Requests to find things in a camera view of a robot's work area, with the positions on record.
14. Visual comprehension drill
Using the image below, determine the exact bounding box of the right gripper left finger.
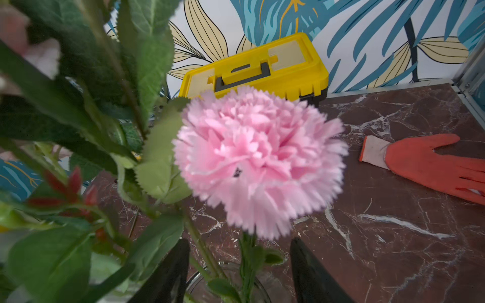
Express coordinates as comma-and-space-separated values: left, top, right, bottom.
128, 239, 190, 303

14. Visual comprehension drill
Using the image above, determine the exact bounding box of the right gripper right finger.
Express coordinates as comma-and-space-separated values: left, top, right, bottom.
290, 237, 354, 303

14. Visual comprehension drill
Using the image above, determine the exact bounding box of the pink carnation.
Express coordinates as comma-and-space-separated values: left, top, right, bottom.
174, 87, 348, 302

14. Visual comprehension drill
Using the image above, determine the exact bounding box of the glass vase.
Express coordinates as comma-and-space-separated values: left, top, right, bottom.
184, 262, 294, 303

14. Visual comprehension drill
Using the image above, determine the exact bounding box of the red work glove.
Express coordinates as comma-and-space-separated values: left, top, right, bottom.
359, 134, 484, 205

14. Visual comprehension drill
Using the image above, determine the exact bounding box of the yellow toolbox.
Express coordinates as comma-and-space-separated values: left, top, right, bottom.
179, 33, 329, 107

